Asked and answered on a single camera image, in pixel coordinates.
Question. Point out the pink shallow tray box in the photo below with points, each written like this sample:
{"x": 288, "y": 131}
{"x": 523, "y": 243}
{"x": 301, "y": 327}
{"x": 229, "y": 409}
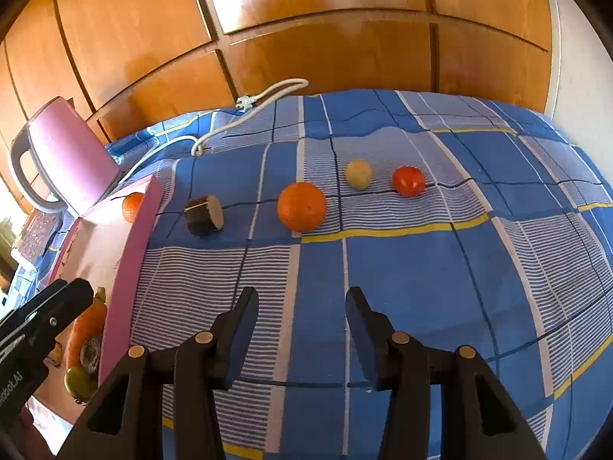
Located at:
{"x": 108, "y": 252}

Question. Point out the orange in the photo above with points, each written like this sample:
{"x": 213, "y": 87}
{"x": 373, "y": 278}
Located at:
{"x": 301, "y": 207}

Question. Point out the dark brown avocado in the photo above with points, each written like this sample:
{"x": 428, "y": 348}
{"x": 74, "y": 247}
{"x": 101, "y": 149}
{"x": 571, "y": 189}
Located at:
{"x": 90, "y": 355}

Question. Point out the blue plaid tablecloth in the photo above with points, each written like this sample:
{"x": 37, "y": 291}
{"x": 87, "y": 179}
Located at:
{"x": 508, "y": 249}

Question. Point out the silver tissue box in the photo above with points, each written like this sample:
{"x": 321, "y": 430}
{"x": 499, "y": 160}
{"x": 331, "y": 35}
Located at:
{"x": 34, "y": 237}

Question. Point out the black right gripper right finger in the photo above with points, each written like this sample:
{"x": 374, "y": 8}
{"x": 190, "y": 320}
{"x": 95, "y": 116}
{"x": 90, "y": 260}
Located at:
{"x": 479, "y": 418}

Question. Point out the wooden panel wardrobe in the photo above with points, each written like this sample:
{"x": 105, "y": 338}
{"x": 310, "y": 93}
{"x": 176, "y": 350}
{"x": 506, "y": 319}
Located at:
{"x": 126, "y": 64}

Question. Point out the orange mandarin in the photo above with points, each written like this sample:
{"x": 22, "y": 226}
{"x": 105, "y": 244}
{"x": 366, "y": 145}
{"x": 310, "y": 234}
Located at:
{"x": 130, "y": 206}

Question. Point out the dark eggplant piece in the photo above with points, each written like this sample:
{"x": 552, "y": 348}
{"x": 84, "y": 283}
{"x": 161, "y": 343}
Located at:
{"x": 204, "y": 215}

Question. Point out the red tomato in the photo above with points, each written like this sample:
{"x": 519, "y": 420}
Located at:
{"x": 408, "y": 181}

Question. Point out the pink electric kettle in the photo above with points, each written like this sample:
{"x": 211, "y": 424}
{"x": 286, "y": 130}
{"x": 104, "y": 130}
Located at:
{"x": 70, "y": 159}

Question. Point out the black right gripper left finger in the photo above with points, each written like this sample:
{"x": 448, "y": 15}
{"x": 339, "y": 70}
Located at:
{"x": 123, "y": 420}

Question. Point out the orange carrot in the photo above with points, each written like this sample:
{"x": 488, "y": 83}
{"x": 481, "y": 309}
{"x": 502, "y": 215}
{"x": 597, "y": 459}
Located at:
{"x": 87, "y": 325}

